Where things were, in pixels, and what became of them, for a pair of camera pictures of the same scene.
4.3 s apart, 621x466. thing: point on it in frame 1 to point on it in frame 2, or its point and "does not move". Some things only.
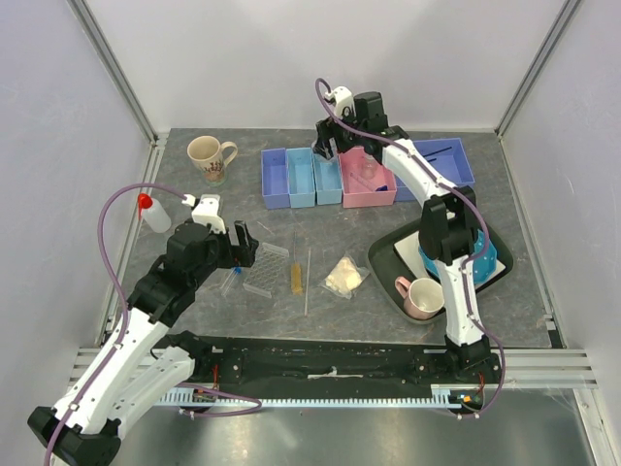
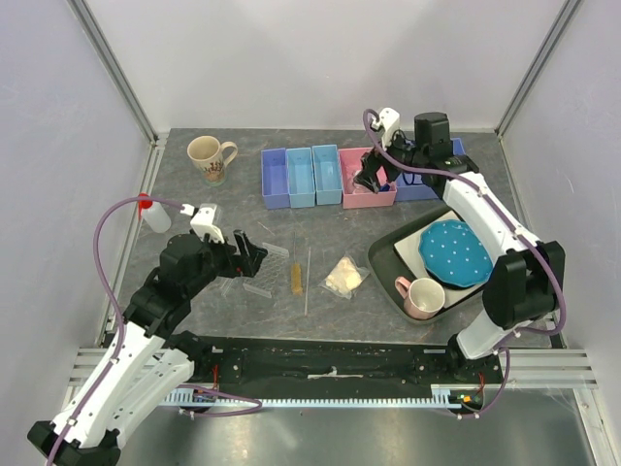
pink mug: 423,297 does not move
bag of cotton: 345,277 does not move
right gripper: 326,130 to 371,162
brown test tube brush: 296,273 does not move
